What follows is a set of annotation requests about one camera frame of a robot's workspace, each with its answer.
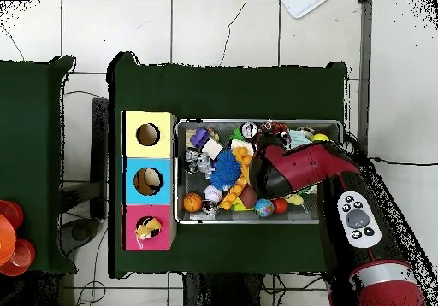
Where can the cream knitted cloth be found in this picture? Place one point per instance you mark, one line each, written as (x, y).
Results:
(239, 144)

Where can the brown plush toy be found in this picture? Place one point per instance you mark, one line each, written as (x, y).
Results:
(150, 227)

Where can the mint green cloth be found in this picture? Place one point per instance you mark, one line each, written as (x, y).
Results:
(299, 137)

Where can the grey metal rail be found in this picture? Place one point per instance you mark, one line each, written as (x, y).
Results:
(364, 46)

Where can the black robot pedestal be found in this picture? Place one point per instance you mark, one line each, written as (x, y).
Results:
(219, 292)

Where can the white tray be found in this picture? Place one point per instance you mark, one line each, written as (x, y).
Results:
(301, 7)

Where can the dark green table cloth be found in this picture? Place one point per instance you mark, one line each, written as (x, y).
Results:
(222, 94)

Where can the blue spiky ball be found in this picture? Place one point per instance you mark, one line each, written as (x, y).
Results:
(226, 169)

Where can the wooden cube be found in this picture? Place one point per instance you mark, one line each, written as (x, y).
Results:
(213, 148)

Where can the yellow ball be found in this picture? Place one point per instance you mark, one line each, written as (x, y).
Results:
(320, 137)

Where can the green covered side table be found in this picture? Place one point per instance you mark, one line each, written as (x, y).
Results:
(30, 131)

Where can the silver mesh bin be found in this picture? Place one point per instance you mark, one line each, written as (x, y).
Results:
(195, 183)

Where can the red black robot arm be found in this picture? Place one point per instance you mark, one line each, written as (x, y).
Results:
(301, 165)

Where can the red black soda can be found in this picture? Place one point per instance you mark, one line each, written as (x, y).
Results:
(248, 130)

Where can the orange basketball toy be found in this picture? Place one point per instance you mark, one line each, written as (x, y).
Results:
(192, 202)

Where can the orange striped tiger plush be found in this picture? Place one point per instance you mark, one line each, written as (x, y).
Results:
(280, 128)

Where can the wooden box with three holes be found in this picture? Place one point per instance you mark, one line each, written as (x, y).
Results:
(164, 138)

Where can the white baseball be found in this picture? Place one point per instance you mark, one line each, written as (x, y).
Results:
(213, 194)

